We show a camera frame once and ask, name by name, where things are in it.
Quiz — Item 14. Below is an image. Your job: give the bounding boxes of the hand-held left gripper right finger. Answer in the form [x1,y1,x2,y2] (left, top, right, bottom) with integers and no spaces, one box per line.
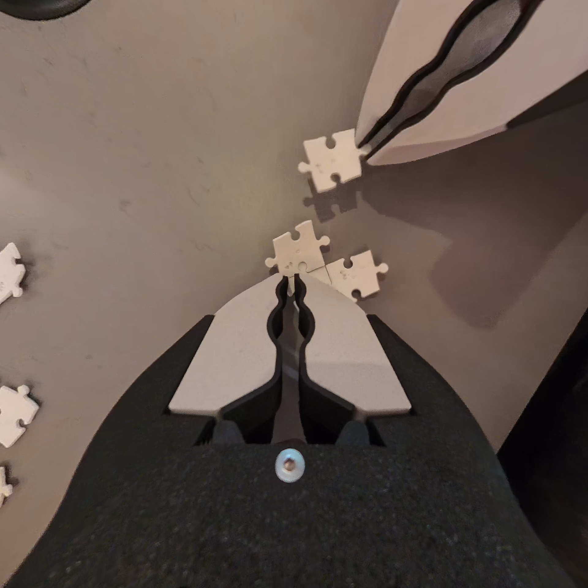
[293,273,413,444]

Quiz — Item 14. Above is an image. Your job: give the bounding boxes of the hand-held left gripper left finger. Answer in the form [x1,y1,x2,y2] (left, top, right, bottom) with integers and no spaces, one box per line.
[168,274,290,444]

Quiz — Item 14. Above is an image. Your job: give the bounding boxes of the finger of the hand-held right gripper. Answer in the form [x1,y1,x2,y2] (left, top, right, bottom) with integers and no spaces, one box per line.
[355,0,483,148]
[366,0,588,166]

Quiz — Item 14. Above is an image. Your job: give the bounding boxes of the joined white puzzle pieces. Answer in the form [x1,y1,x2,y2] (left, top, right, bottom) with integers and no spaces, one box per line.
[265,220,389,302]

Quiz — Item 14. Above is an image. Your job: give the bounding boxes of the single white puzzle piece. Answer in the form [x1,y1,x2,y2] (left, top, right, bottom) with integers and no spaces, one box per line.
[298,129,370,194]

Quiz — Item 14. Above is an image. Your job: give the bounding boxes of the loose white puzzle pieces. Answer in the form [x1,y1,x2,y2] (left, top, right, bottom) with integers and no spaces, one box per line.
[0,385,41,448]

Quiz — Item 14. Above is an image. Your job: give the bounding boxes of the scattered white puzzle pieces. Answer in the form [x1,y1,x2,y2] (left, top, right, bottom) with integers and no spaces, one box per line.
[0,243,26,306]

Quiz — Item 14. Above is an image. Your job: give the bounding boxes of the person's dark clothing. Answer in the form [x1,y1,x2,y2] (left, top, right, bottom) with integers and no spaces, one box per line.
[496,305,588,588]

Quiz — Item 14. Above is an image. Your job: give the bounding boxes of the black round table grommet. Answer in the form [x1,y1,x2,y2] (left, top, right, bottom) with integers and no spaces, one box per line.
[0,0,92,21]

